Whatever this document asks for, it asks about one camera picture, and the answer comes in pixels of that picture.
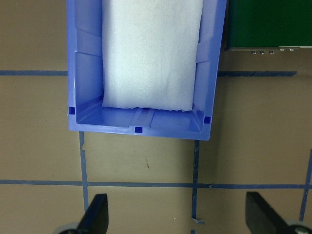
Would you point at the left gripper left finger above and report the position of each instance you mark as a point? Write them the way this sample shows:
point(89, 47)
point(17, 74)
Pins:
point(95, 219)

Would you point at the blue source bin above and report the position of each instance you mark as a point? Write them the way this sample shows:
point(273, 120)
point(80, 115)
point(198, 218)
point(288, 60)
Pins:
point(86, 88)

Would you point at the white foam pad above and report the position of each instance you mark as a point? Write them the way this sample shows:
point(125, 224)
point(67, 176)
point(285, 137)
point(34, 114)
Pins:
point(149, 53)

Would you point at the green conveyor belt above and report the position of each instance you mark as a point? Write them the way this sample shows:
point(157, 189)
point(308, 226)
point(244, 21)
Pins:
point(269, 24)

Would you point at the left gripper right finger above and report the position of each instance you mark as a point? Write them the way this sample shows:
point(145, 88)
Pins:
point(261, 218)

